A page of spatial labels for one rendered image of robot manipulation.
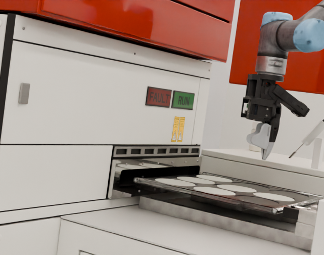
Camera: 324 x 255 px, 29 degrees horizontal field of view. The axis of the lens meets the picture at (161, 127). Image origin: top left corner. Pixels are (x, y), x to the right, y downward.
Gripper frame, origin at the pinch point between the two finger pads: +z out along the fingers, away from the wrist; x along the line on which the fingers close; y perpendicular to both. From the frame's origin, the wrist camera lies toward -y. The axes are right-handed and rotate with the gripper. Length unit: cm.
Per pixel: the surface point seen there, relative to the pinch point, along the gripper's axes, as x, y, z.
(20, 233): 25, 58, 19
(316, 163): -9.1, -17.3, 1.4
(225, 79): -368, -84, -31
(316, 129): -9.9, -16.4, -7.7
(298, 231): 27.7, 0.5, 13.1
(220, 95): -364, -80, -16
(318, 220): 46.7, 5.2, 6.9
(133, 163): -1.2, 33.3, 5.9
